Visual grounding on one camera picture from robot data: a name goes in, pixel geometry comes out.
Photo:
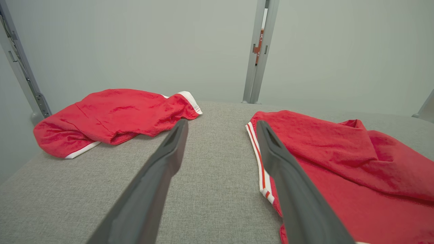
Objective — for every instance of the grey slanted metal post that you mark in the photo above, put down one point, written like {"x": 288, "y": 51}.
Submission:
{"x": 23, "y": 74}
{"x": 426, "y": 108}

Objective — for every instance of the red shorts with white stripe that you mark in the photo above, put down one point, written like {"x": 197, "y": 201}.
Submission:
{"x": 112, "y": 115}

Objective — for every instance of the grey double metal post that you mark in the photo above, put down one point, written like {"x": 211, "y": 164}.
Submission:
{"x": 254, "y": 74}

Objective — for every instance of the red jersey with number 23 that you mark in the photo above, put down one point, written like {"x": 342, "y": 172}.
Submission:
{"x": 356, "y": 176}

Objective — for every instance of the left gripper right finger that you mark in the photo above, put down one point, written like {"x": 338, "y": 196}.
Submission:
{"x": 298, "y": 203}

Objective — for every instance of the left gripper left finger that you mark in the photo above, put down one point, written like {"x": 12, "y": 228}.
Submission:
{"x": 149, "y": 189}

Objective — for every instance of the orange part behind post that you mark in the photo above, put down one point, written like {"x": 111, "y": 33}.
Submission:
{"x": 260, "y": 44}

